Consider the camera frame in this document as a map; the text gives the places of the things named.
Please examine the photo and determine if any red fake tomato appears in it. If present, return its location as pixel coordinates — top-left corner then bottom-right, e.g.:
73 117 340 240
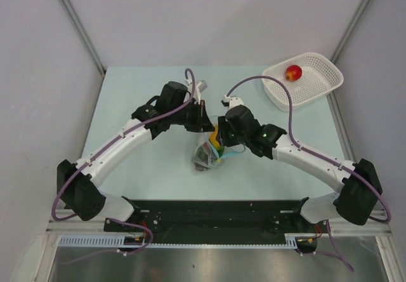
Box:
285 65 303 81

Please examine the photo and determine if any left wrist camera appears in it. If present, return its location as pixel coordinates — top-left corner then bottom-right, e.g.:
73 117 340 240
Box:
185 79 207 104

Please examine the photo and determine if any aluminium frame post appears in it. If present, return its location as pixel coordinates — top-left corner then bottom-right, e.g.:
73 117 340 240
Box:
59 0 107 77
330 0 372 63

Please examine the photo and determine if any white perforated plastic basket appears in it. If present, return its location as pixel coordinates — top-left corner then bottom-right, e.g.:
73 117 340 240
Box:
263 52 344 110

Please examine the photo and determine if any clear zip top bag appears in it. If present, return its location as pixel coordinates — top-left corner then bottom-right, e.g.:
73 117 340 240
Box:
193 115 246 171

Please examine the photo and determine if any white slotted cable duct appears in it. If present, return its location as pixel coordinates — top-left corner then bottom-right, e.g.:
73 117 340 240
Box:
60 234 318 250

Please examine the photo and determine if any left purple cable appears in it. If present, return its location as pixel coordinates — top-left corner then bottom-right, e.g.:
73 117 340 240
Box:
51 69 197 222

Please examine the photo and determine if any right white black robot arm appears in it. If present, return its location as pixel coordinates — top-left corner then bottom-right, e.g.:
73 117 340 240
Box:
218 105 383 232

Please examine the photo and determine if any right aluminium frame post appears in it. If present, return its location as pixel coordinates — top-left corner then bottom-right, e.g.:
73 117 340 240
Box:
330 0 372 63

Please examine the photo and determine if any green fake vegetable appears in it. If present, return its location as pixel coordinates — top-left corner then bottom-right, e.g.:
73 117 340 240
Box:
217 147 225 157

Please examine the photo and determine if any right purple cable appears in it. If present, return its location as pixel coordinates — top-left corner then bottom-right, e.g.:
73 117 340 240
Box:
225 75 392 224

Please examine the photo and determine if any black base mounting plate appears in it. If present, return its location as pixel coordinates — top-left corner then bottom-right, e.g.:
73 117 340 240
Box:
103 200 327 245

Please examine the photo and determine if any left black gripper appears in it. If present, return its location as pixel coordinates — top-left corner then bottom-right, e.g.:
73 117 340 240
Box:
170 100 214 133

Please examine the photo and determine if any yellow fake fruit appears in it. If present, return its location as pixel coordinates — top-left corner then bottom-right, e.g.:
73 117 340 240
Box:
209 124 221 149

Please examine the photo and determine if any left aluminium frame post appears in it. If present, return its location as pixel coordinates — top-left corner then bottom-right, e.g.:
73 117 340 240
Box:
59 0 107 77

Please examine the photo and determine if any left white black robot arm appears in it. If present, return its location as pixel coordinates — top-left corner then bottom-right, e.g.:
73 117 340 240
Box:
56 79 214 231

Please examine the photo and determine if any purple cable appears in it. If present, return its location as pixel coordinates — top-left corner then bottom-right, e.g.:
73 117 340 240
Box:
225 75 392 224
51 69 197 222

